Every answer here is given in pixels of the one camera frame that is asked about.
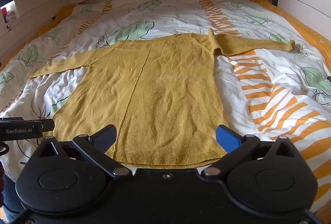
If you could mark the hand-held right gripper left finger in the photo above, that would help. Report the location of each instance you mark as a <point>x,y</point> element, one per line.
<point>106,138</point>

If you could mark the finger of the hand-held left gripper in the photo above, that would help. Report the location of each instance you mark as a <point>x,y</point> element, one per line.
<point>48,125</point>

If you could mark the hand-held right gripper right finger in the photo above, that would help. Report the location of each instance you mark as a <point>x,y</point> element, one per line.
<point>228,137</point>

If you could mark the yellow knit sweater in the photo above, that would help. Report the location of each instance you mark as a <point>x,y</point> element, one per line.
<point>160,89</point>

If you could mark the white leaf-print duvet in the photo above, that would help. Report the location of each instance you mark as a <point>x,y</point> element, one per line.
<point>181,14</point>

